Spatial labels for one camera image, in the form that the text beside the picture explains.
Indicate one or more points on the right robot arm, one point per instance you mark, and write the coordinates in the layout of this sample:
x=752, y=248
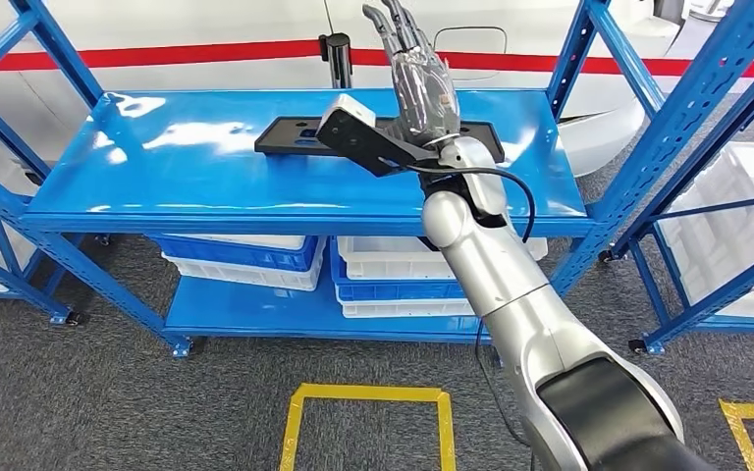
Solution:
x=513, y=279

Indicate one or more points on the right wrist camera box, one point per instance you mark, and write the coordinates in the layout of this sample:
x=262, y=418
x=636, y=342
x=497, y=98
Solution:
x=357, y=140

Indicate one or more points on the white car fuel flap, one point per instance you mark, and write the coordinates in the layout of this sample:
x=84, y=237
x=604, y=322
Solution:
x=474, y=40

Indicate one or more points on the white car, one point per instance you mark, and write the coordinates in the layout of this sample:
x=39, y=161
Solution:
x=188, y=19

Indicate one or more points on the blue plastic storage bin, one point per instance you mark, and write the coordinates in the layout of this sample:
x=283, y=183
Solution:
x=390, y=290
x=234, y=260

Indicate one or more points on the red barrier belt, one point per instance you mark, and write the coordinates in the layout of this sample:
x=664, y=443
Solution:
x=156, y=55
x=611, y=65

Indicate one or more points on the blue metal shelf rack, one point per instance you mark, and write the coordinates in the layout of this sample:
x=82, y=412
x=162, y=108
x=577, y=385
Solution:
x=26, y=290
x=221, y=175
x=728, y=296

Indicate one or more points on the black chrome barrier post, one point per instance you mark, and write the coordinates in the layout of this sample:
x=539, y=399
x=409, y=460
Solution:
x=340, y=65

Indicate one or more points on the black plastic plate frame part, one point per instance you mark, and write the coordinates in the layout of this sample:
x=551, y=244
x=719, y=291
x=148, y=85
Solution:
x=279, y=144

